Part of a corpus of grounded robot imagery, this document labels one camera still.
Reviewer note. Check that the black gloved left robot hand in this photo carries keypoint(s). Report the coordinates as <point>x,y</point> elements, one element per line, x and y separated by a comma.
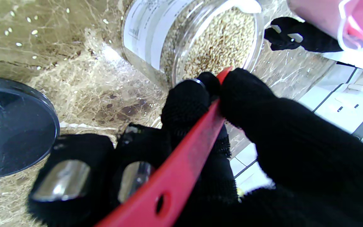
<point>301,34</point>

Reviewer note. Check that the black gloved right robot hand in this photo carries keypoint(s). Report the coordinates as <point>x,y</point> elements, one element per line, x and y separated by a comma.
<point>295,151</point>

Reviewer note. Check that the pink plastic measuring cup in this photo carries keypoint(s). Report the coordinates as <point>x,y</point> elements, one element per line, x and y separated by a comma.
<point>339,19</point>

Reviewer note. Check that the clear grain jar with label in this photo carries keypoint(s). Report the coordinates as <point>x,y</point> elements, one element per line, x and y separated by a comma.
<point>194,41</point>

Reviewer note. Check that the red plastic scoop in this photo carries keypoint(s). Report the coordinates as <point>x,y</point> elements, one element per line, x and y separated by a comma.
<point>175,176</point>

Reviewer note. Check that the black round jar lid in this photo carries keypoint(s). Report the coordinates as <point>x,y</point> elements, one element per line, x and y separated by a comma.
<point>11,129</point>

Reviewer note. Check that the short white bottle black cap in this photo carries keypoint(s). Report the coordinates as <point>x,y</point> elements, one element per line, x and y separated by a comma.
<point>336,112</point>

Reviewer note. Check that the tall white bottle black cap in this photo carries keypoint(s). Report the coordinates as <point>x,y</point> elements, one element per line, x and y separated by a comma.
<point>356,102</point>

